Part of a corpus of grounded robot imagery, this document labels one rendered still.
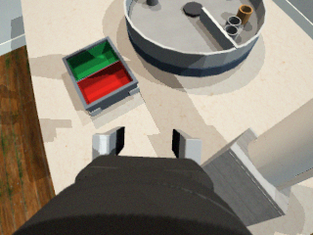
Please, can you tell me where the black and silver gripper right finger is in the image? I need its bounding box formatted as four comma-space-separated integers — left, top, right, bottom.
172, 129, 202, 166

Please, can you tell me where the grey crate with red and green compartments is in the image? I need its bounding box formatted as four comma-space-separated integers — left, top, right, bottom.
62, 36, 140, 116

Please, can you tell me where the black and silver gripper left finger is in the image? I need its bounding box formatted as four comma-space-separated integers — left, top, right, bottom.
92, 126, 125, 161

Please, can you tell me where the grey round turntable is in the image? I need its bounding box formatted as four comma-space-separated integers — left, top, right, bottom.
123, 0, 268, 77

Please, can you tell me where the grey metal sleeve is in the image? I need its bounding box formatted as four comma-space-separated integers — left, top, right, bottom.
225, 16, 242, 28
224, 24, 239, 40
147, 0, 158, 6

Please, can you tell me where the bronze bushing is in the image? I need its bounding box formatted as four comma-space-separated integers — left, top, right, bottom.
236, 5, 252, 24

